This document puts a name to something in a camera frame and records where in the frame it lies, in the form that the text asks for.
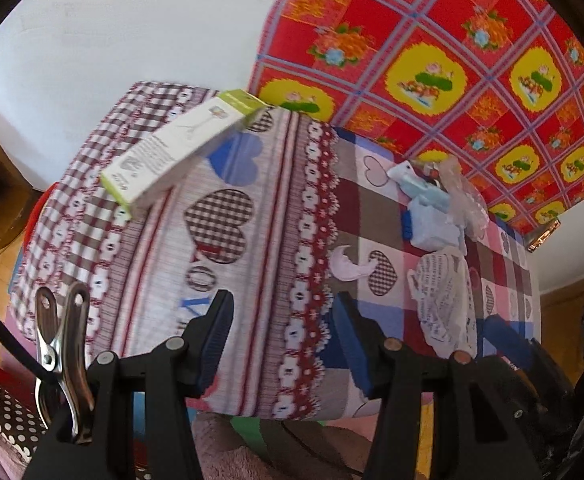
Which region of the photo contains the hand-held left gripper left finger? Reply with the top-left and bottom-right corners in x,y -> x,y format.
22,289 -> 235,480

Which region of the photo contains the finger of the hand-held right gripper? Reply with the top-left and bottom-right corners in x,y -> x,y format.
482,314 -> 538,362

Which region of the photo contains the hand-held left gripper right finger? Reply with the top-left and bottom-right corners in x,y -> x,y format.
332,296 -> 542,480

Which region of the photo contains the white printed paper packaging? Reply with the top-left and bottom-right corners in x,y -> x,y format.
406,246 -> 481,357

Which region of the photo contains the clear plastic blister tray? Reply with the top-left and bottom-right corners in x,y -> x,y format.
403,194 -> 466,252

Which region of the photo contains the clear plastic bag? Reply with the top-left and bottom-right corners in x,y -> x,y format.
436,156 -> 491,239

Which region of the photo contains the white green selfie stick box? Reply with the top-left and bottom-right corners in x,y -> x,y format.
100,88 -> 269,209

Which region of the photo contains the small white paper scrap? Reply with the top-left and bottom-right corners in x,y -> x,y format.
328,244 -> 373,282

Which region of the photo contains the green foam floor mat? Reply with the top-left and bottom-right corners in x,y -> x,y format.
231,415 -> 273,462

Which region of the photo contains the metal spring clip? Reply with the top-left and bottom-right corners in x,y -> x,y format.
34,282 -> 96,444

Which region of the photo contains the light blue plastic wrapper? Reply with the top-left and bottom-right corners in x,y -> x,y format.
386,159 -> 448,197

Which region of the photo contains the brown polka dot cloth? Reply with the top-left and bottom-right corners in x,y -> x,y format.
0,354 -> 49,467

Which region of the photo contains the red floral printed cloth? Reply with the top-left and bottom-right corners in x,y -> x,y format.
249,0 -> 584,237

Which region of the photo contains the thick black cable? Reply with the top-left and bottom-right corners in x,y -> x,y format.
0,285 -> 56,387

